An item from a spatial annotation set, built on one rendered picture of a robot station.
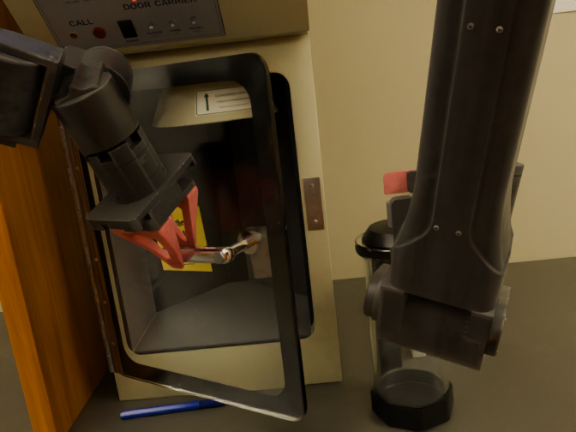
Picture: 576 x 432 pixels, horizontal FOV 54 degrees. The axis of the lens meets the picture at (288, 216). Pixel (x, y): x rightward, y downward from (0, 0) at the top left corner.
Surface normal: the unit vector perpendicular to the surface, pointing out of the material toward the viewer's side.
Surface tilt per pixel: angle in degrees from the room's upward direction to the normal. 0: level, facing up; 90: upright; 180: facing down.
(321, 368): 90
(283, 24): 135
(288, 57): 90
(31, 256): 90
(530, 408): 0
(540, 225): 90
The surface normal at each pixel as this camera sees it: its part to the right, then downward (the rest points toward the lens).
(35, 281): 0.99, -0.10
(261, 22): 0.07, 0.86
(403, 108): -0.02, 0.25
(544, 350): -0.11, -0.96
